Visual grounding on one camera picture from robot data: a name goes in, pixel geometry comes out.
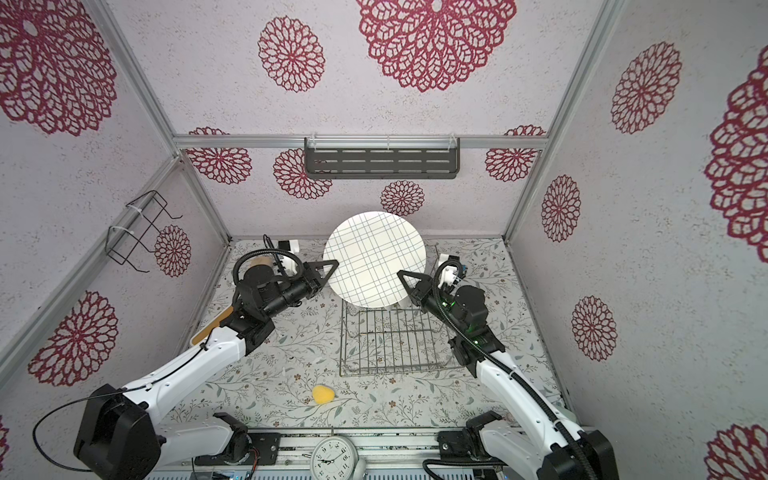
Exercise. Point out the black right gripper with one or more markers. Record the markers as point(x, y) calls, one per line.
point(422, 295)

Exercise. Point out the metal wire dish rack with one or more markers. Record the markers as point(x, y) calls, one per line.
point(392, 340)

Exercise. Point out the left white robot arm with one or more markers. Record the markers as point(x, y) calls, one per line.
point(122, 434)

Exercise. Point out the metal base rail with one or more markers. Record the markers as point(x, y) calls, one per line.
point(411, 453)

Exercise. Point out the yellow sponge piece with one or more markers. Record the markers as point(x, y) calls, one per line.
point(322, 394)

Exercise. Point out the dark metal wall shelf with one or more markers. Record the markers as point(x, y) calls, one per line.
point(388, 162)

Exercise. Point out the white analog clock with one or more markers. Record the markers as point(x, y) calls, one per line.
point(336, 458)

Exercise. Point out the white blue grid plate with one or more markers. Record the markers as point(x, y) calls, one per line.
point(371, 248)

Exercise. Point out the black wire wall basket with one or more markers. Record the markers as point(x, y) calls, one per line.
point(144, 213)

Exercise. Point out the tan oblong sponge block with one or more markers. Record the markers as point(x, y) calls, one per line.
point(262, 260)

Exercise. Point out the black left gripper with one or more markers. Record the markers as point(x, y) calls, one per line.
point(314, 280)

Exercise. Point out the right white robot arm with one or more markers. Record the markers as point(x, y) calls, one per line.
point(545, 443)

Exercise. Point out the yellow wooden tray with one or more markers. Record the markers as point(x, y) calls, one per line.
point(204, 331)

